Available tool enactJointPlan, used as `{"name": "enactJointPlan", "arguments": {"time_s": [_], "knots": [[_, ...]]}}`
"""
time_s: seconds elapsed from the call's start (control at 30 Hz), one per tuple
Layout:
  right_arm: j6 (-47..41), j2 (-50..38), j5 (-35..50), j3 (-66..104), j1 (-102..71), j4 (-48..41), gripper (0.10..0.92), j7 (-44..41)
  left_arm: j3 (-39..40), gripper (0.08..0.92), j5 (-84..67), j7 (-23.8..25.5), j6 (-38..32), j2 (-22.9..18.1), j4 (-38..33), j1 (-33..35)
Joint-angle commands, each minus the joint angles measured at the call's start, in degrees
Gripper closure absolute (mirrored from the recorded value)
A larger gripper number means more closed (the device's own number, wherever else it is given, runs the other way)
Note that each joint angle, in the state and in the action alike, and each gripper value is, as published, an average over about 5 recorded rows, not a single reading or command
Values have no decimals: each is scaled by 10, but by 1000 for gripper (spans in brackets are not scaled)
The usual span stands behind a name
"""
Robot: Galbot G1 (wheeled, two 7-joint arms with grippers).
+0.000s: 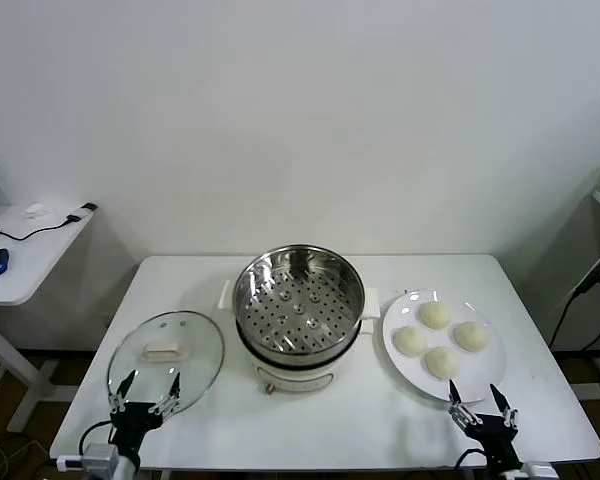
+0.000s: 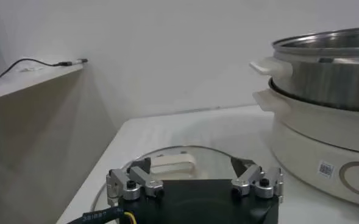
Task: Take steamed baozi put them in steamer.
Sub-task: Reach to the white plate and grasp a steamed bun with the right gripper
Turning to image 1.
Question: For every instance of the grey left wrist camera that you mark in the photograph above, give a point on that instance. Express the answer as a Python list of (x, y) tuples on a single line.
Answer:
[(100, 456)]

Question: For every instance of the small white crumpled object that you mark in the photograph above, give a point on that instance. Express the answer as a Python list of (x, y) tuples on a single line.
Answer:
[(35, 210)]

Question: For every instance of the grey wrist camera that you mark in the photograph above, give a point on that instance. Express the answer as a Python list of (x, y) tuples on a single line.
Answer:
[(100, 456), (537, 471)]

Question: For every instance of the stainless steel steamer basket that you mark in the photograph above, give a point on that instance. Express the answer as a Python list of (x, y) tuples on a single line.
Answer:
[(260, 280)]

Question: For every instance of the glass pot lid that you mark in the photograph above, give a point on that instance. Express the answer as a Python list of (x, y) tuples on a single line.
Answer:
[(195, 350)]

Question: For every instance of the cream electric cooker pot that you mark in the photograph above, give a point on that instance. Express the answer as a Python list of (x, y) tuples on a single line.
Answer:
[(290, 377)]

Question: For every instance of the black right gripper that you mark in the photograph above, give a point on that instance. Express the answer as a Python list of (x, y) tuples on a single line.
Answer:
[(495, 432)]

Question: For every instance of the white round plate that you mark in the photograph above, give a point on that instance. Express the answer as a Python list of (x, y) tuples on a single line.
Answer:
[(480, 372)]

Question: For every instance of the white steamed baozi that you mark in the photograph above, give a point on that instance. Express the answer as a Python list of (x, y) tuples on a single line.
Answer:
[(471, 336), (435, 315), (409, 342), (442, 363)]

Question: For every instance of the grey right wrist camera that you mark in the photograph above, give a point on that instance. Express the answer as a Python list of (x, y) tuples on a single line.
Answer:
[(537, 471)]

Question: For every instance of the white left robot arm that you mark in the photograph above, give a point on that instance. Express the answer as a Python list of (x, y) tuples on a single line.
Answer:
[(127, 471)]

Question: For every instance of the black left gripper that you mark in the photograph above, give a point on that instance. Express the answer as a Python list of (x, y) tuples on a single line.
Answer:
[(135, 422)]

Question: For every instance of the white side table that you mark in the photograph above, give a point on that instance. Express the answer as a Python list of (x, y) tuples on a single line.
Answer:
[(30, 260)]

